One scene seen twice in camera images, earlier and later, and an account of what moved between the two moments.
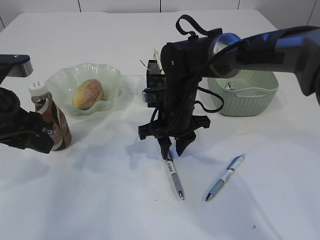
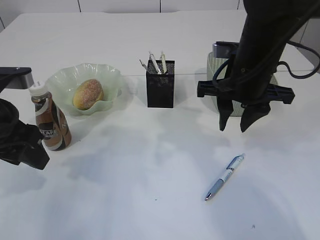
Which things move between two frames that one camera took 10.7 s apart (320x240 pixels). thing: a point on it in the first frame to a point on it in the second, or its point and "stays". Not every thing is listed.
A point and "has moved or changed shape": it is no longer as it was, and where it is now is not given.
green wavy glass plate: [62, 84] stays
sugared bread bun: [87, 93] stays
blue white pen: [232, 167] stays
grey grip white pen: [170, 164] has moved or changed shape
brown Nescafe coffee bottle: [52, 116] stays
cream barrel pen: [156, 56] has moved or changed shape
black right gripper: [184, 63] to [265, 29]
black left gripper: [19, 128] to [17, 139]
